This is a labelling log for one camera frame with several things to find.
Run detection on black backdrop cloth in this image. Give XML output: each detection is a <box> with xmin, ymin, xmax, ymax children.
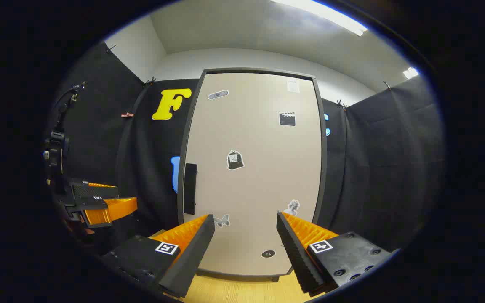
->
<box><xmin>53</xmin><ymin>42</ymin><xmax>445</xmax><ymax>253</ymax></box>

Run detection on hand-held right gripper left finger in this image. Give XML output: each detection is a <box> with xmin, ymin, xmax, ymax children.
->
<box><xmin>101</xmin><ymin>214</ymin><xmax>216</xmax><ymax>298</ymax></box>

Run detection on grey cabinet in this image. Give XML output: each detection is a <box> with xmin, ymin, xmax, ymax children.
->
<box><xmin>177</xmin><ymin>67</ymin><xmax>328</xmax><ymax>283</ymax></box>

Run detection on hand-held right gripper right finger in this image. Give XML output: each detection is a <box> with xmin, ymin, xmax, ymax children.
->
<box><xmin>276</xmin><ymin>211</ymin><xmax>400</xmax><ymax>295</ymax></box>

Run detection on black door handle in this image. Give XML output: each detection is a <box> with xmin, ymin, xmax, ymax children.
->
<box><xmin>184</xmin><ymin>163</ymin><xmax>198</xmax><ymax>215</ymax></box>

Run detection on long ceiling light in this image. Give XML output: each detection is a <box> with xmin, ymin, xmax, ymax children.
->
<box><xmin>270</xmin><ymin>0</ymin><xmax>368</xmax><ymax>37</ymax></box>

